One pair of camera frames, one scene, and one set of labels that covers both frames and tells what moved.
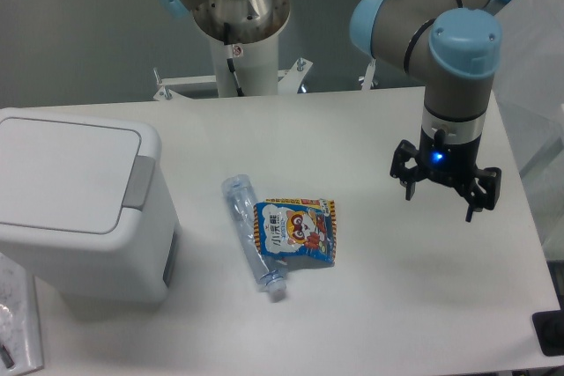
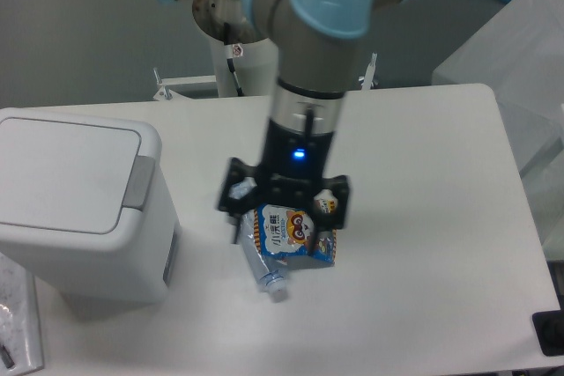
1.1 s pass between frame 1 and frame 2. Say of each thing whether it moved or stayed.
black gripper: moved
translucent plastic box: stayed
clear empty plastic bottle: stayed
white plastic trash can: stayed
